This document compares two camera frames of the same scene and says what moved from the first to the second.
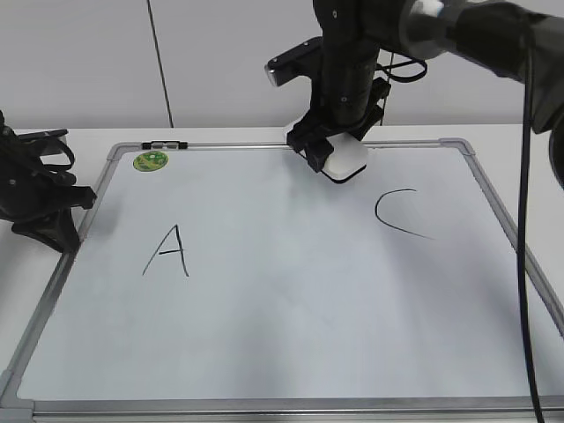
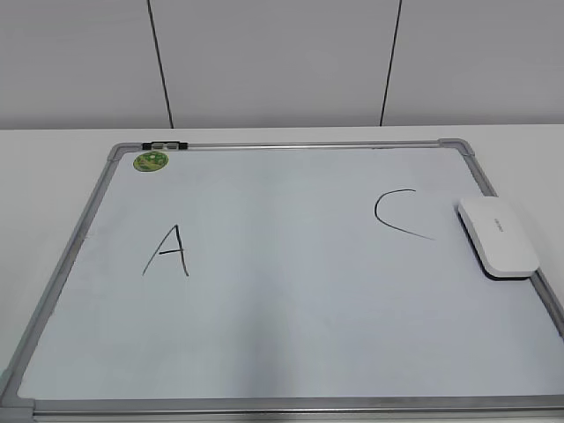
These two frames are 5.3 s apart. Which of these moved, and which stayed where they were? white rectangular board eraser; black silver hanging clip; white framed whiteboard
Moved: white rectangular board eraser
Stayed: black silver hanging clip; white framed whiteboard
